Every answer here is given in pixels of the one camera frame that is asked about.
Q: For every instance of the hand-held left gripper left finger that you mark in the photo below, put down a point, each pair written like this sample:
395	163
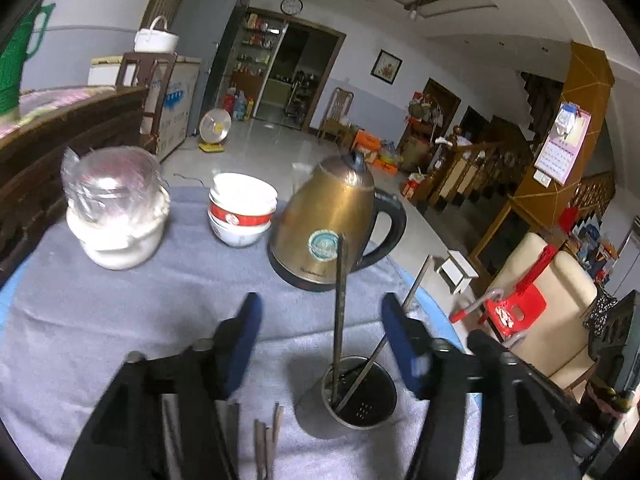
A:
245	345

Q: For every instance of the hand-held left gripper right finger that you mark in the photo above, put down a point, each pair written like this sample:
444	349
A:
400	350

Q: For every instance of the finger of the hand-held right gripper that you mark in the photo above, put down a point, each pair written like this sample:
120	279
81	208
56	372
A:
500	352

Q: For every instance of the dark metal chopstick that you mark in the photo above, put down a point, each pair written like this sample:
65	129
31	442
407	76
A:
276	422
380	347
340	310
260	450
269	455

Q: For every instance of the perforated metal utensil holder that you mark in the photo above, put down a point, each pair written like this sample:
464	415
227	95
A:
315	412

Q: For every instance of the red plastic chair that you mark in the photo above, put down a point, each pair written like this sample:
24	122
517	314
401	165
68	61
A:
515	305

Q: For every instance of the blue table cover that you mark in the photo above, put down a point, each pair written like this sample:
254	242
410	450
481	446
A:
440	315

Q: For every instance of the beige sofa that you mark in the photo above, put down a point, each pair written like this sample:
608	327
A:
565	320

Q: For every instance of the small white stool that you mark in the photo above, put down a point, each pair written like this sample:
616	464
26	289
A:
457	270

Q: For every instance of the grey tablecloth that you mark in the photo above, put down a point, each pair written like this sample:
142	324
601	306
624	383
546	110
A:
150	300

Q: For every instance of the black patterned cloth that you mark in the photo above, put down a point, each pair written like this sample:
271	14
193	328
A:
600	312

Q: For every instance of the white bowl red band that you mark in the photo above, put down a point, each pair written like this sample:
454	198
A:
235	217

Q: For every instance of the orange wooden pillar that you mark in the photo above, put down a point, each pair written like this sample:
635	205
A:
555	210

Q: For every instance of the gold electric kettle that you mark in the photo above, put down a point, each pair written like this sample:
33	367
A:
325	210

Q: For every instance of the white ceramic pot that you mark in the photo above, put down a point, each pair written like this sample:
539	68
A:
120	245

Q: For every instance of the wooden stair railing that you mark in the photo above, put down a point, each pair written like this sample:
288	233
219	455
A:
475	170

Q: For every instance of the orange box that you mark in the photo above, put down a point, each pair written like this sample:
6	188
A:
365	142

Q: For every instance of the round floor fan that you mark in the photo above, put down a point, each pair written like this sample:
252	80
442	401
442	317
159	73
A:
215	127

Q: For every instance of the light wooden chair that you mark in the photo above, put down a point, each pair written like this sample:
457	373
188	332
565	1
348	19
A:
337	110

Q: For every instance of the shoe rack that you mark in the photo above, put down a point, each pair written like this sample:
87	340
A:
300	100

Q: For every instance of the white chest freezer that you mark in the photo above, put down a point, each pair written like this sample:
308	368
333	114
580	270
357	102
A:
177	100

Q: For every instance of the dark wooden sideboard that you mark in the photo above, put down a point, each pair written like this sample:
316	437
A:
60	160

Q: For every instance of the dark wooden chair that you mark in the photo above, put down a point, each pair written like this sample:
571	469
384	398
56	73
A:
150	90

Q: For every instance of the shelf of goods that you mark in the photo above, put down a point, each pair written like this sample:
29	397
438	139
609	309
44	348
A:
255	55

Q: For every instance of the grey refrigerator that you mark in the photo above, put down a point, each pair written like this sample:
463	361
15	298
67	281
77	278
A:
205	50

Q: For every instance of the cream box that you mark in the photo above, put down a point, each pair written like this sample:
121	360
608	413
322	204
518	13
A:
104	72

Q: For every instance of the patterned pink cloth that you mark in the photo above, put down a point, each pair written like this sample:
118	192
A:
60	100

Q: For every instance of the white rice cooker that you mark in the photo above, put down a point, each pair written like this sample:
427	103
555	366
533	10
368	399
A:
156	40

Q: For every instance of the green thermos flask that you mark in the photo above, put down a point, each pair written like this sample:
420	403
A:
15	60

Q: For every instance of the wall calendar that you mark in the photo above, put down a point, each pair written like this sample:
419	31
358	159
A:
562	145

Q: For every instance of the framed wall picture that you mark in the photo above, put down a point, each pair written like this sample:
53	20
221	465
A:
386	66

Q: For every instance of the round wall clock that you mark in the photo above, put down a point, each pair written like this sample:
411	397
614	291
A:
291	6

